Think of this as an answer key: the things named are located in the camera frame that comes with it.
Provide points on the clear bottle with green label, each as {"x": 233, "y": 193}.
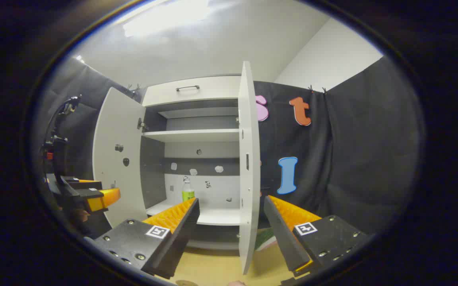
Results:
{"x": 188, "y": 194}

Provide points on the white cabinet shelf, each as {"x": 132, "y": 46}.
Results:
{"x": 193, "y": 136}

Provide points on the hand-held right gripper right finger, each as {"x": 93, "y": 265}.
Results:
{"x": 282, "y": 238}

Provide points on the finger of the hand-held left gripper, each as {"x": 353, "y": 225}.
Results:
{"x": 88, "y": 185}
{"x": 105, "y": 198}

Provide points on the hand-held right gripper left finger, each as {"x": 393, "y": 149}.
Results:
{"x": 181, "y": 238}

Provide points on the toy watermelon slice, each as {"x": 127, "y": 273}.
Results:
{"x": 264, "y": 240}

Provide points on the black backdrop cloth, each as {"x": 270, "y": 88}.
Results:
{"x": 352, "y": 159}

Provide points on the white cabinet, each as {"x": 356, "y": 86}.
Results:
{"x": 205, "y": 186}

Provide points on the round brown coaster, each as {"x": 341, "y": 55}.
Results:
{"x": 186, "y": 283}

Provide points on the metal door hinge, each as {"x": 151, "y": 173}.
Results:
{"x": 142, "y": 124}

